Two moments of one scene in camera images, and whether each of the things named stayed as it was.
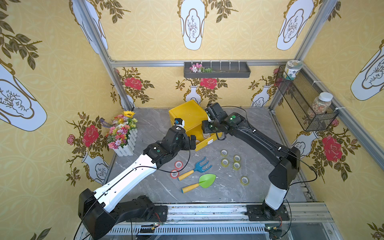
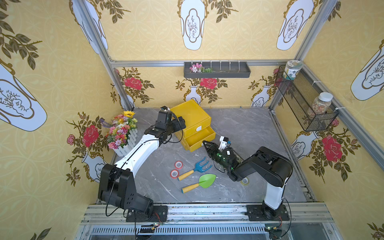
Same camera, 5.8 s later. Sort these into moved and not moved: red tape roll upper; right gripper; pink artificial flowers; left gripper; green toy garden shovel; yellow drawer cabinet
Moved: left gripper; right gripper
Not moved: green toy garden shovel; pink artificial flowers; red tape roll upper; yellow drawer cabinet
